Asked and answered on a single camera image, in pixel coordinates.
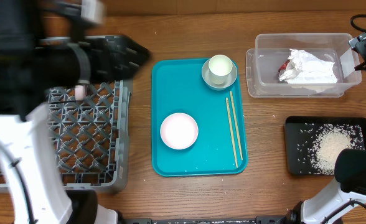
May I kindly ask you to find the black tray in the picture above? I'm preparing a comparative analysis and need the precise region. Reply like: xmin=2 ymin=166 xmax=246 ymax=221
xmin=284 ymin=116 xmax=366 ymax=175

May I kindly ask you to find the white cup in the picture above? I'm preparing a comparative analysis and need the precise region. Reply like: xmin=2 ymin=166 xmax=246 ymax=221
xmin=209 ymin=55 xmax=233 ymax=85

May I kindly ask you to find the red snack wrapper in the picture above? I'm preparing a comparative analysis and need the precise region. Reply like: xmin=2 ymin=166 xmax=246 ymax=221
xmin=278 ymin=60 xmax=290 ymax=81

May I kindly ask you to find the white napkin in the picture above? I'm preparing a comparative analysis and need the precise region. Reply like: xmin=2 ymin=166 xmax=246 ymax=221
xmin=280 ymin=49 xmax=338 ymax=93

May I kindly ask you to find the pile of rice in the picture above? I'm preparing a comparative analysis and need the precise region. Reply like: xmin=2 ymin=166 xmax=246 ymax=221
xmin=294 ymin=123 xmax=365 ymax=175

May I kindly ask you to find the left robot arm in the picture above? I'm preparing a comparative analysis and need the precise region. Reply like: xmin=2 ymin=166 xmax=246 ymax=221
xmin=0 ymin=0 xmax=151 ymax=223

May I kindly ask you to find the large white plate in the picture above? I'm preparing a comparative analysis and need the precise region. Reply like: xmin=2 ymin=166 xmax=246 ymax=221
xmin=75 ymin=85 xmax=87 ymax=101

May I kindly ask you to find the grey dishwasher rack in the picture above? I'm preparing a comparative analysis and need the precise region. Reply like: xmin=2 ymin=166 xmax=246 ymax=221
xmin=0 ymin=34 xmax=135 ymax=193

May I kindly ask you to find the clear plastic bin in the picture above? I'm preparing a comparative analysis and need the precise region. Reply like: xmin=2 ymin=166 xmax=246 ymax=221
xmin=246 ymin=33 xmax=362 ymax=98

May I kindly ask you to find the teal plastic tray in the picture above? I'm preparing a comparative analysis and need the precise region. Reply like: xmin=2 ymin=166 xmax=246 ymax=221
xmin=151 ymin=58 xmax=248 ymax=177

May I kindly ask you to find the grey saucer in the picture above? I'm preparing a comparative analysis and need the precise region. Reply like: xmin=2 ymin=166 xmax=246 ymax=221
xmin=202 ymin=59 xmax=238 ymax=91

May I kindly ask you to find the right wooden chopstick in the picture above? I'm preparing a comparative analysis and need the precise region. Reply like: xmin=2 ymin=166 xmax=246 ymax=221
xmin=230 ymin=90 xmax=243 ymax=160

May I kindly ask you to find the wooden chopstick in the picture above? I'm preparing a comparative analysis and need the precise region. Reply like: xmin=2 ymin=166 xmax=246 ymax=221
xmin=230 ymin=90 xmax=243 ymax=160
xmin=225 ymin=97 xmax=238 ymax=168

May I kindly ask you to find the left wooden chopstick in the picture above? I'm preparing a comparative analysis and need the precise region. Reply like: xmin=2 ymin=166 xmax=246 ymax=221
xmin=225 ymin=97 xmax=238 ymax=168

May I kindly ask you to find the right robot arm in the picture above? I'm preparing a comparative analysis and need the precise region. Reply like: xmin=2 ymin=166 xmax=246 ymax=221
xmin=276 ymin=25 xmax=366 ymax=223

